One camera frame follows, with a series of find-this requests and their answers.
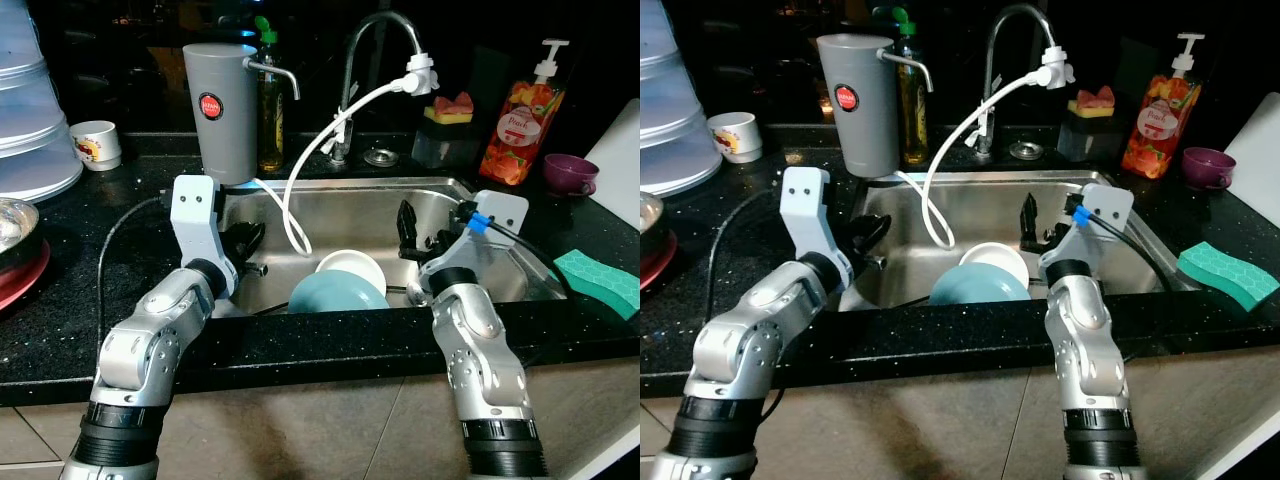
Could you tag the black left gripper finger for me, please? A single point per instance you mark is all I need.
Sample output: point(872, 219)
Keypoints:
point(874, 243)
point(252, 231)
point(250, 249)
point(876, 224)

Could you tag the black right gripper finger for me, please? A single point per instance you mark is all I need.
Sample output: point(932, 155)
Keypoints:
point(438, 236)
point(408, 228)
point(1056, 222)
point(1029, 218)

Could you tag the light blue plate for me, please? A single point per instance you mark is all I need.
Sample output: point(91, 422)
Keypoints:
point(980, 288)
point(340, 295)

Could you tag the red plate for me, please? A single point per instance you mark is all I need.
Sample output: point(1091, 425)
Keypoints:
point(658, 265)
point(25, 285)

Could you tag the steel bowl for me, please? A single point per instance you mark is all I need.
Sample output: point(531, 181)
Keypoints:
point(648, 215)
point(15, 225)

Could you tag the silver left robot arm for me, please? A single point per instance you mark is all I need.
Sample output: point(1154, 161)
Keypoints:
point(150, 340)
point(740, 345)

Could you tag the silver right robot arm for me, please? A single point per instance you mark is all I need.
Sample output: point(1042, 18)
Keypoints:
point(480, 360)
point(1085, 350)

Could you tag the blue tape band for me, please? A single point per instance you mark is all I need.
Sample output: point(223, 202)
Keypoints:
point(478, 222)
point(1080, 215)

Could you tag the white bowl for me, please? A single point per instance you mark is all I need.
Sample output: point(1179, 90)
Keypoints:
point(352, 265)
point(995, 258)

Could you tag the stainless steel sink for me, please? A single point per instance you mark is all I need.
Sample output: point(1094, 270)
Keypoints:
point(975, 210)
point(340, 215)

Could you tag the round chrome counter cap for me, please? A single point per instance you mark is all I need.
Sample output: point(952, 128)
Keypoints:
point(381, 157)
point(1026, 151)

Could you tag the black sponge holder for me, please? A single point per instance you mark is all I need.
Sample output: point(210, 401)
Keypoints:
point(1085, 140)
point(440, 148)

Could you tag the grey water filter canister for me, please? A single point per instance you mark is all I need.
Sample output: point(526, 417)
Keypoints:
point(860, 135)
point(220, 140)

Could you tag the green-capped oil bottle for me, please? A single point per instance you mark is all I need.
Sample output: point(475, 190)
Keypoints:
point(910, 110)
point(270, 120)

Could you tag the yellow and pink sponge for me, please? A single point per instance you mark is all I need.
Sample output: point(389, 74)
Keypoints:
point(450, 108)
point(1093, 102)

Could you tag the orange soap pump bottle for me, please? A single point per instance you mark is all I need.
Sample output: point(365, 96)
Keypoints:
point(1160, 125)
point(520, 135)

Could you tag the chrome gooseneck faucet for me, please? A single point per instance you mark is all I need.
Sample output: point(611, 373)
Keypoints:
point(990, 85)
point(347, 90)

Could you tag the purple cup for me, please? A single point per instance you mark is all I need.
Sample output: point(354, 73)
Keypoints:
point(1205, 168)
point(568, 175)

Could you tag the white faucet diverter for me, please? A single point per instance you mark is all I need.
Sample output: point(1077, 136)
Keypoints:
point(1057, 68)
point(420, 75)

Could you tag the white printed mug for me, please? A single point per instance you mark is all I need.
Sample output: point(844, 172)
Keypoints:
point(738, 130)
point(98, 140)

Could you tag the green sponge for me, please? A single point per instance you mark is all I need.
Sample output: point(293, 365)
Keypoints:
point(600, 280)
point(1225, 272)

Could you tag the white board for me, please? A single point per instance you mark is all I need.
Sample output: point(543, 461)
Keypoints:
point(618, 165)
point(1258, 150)

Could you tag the translucent tiered plastic container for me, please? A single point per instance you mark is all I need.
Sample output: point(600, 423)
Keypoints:
point(30, 130)
point(670, 120)

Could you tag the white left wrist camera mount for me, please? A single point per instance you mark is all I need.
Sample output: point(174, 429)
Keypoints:
point(195, 215)
point(808, 205)

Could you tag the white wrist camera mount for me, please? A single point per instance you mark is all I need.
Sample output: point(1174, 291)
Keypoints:
point(808, 205)
point(195, 215)
point(1105, 205)
point(500, 212)

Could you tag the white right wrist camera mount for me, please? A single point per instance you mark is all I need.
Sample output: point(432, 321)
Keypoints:
point(1105, 205)
point(500, 212)

